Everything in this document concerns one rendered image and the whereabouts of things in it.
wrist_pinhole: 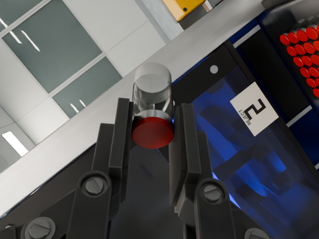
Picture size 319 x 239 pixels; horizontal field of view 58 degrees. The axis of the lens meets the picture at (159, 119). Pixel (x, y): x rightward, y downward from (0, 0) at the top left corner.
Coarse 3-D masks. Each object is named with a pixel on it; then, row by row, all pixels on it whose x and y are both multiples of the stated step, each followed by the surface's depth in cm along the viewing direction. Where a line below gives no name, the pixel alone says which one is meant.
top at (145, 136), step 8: (144, 120) 13; (152, 120) 13; (160, 120) 13; (136, 128) 13; (144, 128) 13; (152, 128) 13; (160, 128) 13; (168, 128) 13; (136, 136) 14; (144, 136) 14; (152, 136) 14; (160, 136) 14; (168, 136) 14; (144, 144) 14; (152, 144) 14; (160, 144) 14
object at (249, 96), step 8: (248, 88) 53; (256, 88) 54; (240, 96) 53; (248, 96) 54; (256, 96) 54; (264, 96) 54; (232, 104) 53; (240, 104) 54; (248, 104) 54; (256, 104) 54; (264, 104) 54; (240, 112) 54; (248, 112) 54; (264, 112) 54; (272, 112) 55; (248, 120) 54; (256, 120) 54; (264, 120) 55; (272, 120) 55; (256, 128) 55; (264, 128) 55
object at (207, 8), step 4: (208, 0) 61; (212, 0) 61; (216, 0) 61; (220, 0) 62; (204, 4) 65; (208, 4) 62; (212, 4) 61; (216, 4) 61; (204, 8) 66; (208, 8) 64; (212, 8) 62
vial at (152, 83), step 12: (144, 72) 15; (156, 72) 15; (168, 72) 16; (144, 84) 15; (156, 84) 15; (168, 84) 15; (132, 96) 15; (144, 96) 14; (156, 96) 14; (168, 96) 14; (144, 108) 14; (156, 108) 14; (168, 108) 14; (168, 120) 13
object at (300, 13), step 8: (288, 0) 46; (296, 0) 42; (304, 0) 45; (312, 0) 44; (280, 8) 46; (296, 8) 48; (304, 8) 46; (312, 8) 45; (296, 16) 49; (304, 16) 47
